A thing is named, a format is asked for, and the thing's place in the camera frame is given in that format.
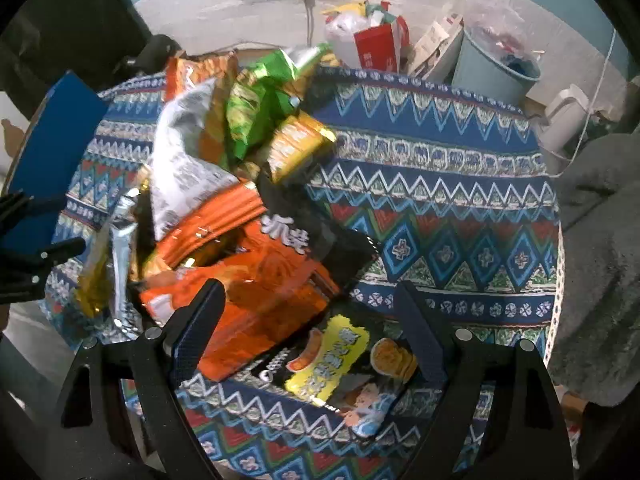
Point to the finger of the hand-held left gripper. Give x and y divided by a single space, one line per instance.
12 207
35 265

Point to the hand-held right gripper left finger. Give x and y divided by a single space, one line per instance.
194 335

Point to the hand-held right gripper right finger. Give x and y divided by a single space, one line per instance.
422 340

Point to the large orange black snack packet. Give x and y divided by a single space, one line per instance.
260 310

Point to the blue cardboard box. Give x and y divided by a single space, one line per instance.
55 150

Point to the small yellow snack packet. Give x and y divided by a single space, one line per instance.
295 145

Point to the green snack packet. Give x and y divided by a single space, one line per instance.
250 110

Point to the gold snack packet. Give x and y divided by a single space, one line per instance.
95 280

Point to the narrow silver snack packet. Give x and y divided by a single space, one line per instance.
122 260

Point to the black snack packet yellow label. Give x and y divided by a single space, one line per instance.
325 360

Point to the blue patterned tablecloth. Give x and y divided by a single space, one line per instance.
425 185

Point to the silver-backed orange snack packet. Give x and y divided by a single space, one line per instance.
180 175

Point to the black chair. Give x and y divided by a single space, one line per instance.
65 25

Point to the grey fleece cloth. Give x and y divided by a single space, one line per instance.
600 260

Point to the black round knob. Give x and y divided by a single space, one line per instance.
155 52

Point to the white kettle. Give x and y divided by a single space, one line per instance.
562 120

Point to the grey-blue trash bin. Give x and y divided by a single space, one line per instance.
480 70

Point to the beige cardboard box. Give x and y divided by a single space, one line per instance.
435 45

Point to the red carton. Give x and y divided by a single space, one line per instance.
375 47

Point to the white plastic bag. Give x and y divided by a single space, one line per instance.
342 27

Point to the clear bin liner bag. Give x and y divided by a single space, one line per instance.
495 25

